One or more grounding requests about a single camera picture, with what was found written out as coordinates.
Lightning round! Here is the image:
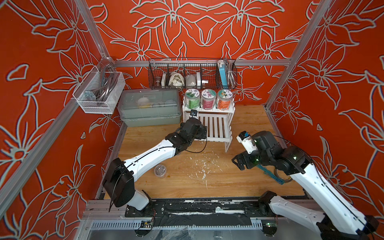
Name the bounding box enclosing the green plastic storage box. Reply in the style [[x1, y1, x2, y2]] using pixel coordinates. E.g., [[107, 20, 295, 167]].
[[118, 89, 182, 128]]

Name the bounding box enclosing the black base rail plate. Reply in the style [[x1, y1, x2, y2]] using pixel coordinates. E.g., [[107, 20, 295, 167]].
[[125, 198, 275, 218]]

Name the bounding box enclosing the seed jar green tree lid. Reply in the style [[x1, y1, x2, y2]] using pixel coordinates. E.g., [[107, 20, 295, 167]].
[[185, 89, 200, 110]]

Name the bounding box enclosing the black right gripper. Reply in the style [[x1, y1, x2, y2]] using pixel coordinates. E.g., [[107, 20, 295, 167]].
[[228, 149, 273, 170]]

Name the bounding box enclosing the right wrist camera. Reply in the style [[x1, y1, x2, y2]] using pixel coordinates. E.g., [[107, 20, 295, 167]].
[[237, 131, 258, 155]]

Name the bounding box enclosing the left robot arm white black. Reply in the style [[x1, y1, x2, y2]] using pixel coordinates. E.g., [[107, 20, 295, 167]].
[[102, 118, 208, 211]]

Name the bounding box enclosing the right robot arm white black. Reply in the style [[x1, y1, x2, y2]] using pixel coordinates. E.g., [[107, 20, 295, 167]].
[[232, 131, 379, 240]]

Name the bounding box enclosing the green cable tie bundle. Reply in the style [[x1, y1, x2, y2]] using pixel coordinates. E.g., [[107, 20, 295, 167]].
[[257, 165, 285, 185]]

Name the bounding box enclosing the seed jar pink flower lid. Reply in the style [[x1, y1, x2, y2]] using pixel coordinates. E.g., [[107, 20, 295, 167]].
[[201, 89, 217, 110]]

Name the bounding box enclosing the white slatted two-tier shelf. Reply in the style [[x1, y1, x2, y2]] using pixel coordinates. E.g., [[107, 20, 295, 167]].
[[183, 100, 236, 152]]

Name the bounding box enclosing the seed jar radish lid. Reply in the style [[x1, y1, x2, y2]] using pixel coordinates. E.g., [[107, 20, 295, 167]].
[[216, 89, 233, 111]]

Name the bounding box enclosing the white cloth bundle in basket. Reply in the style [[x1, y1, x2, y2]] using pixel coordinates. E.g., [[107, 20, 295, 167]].
[[169, 72, 185, 88]]

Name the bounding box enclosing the light blue box in basket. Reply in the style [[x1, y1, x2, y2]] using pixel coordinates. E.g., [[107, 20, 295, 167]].
[[218, 60, 228, 89]]

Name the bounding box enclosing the small clear cup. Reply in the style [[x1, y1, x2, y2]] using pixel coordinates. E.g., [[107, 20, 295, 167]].
[[154, 165, 167, 178]]

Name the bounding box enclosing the black wire wall basket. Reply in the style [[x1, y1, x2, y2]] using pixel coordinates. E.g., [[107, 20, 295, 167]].
[[148, 58, 238, 90]]

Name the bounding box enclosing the clear plastic wall basket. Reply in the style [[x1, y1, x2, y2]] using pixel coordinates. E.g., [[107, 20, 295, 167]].
[[73, 67, 126, 115]]

